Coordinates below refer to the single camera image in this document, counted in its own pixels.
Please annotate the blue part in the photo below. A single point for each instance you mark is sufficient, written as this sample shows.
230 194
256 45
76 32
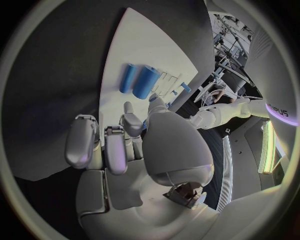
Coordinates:
144 124

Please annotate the dark screen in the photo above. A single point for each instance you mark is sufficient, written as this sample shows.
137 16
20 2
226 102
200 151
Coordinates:
233 79

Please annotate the small blue peg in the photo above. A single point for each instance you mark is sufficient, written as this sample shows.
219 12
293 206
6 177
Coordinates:
174 92
168 104

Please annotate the thick blue cylinder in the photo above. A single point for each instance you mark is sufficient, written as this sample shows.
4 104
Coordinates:
145 83

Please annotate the white task board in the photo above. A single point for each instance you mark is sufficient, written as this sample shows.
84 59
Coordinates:
145 46

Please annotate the thin long blue cylinder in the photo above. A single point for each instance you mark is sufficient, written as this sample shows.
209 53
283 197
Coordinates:
128 78

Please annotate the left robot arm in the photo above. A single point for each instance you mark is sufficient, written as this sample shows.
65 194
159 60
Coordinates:
225 112

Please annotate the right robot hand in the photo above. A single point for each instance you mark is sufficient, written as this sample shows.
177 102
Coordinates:
173 146

